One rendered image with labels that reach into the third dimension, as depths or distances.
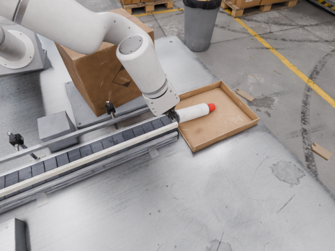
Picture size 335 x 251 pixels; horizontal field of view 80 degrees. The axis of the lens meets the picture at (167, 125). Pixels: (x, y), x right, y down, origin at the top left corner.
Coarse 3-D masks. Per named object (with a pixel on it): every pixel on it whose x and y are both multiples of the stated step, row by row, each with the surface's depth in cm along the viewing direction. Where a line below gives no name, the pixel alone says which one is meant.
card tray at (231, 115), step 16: (192, 96) 92; (208, 96) 92; (224, 96) 92; (224, 112) 86; (240, 112) 86; (192, 128) 80; (208, 128) 80; (224, 128) 80; (240, 128) 78; (192, 144) 76; (208, 144) 75
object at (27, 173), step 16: (144, 128) 75; (176, 128) 75; (96, 144) 70; (112, 144) 70; (48, 160) 67; (64, 160) 67; (96, 160) 67; (0, 176) 63; (16, 176) 63; (32, 176) 63; (16, 192) 60
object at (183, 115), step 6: (186, 108) 76; (192, 108) 77; (198, 108) 78; (204, 108) 80; (210, 108) 83; (180, 114) 73; (186, 114) 75; (192, 114) 76; (198, 114) 78; (204, 114) 81; (174, 120) 76; (180, 120) 73; (186, 120) 76
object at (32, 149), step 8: (136, 112) 69; (144, 112) 70; (112, 120) 67; (120, 120) 68; (88, 128) 64; (96, 128) 65; (64, 136) 63; (72, 136) 63; (40, 144) 61; (48, 144) 61; (16, 152) 59; (24, 152) 59; (32, 152) 61; (0, 160) 58; (8, 160) 59
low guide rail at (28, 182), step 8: (160, 128) 70; (168, 128) 71; (144, 136) 68; (152, 136) 70; (120, 144) 66; (128, 144) 67; (104, 152) 65; (112, 152) 66; (80, 160) 63; (88, 160) 64; (56, 168) 61; (64, 168) 61; (72, 168) 63; (40, 176) 60; (48, 176) 61; (16, 184) 58; (24, 184) 58; (32, 184) 60; (0, 192) 57; (8, 192) 58
